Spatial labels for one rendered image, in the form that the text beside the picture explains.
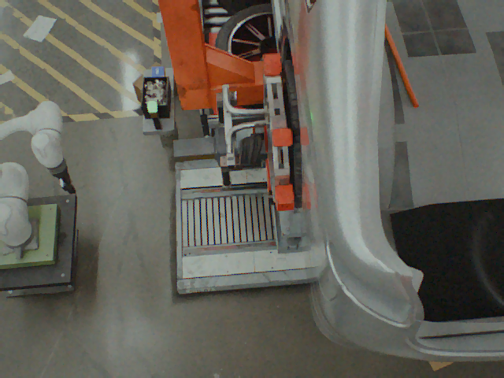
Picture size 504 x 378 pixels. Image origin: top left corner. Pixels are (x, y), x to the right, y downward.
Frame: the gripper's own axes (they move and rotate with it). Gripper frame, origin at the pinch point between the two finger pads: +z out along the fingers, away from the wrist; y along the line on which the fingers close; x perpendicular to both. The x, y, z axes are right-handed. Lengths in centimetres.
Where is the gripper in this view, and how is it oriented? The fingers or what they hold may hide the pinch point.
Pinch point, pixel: (70, 188)
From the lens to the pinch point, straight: 290.3
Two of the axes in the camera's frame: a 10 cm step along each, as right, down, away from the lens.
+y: 1.7, 8.6, -4.7
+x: 9.8, -1.7, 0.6
